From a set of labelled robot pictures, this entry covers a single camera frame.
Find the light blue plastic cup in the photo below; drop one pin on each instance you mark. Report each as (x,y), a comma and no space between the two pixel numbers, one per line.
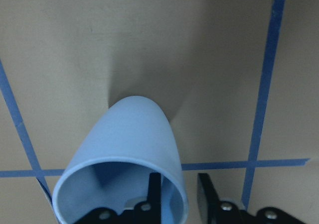
(111,168)

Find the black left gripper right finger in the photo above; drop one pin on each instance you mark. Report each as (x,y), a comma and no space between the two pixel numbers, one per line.
(213,210)

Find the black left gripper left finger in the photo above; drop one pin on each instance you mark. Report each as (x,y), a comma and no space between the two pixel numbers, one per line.
(145,212)

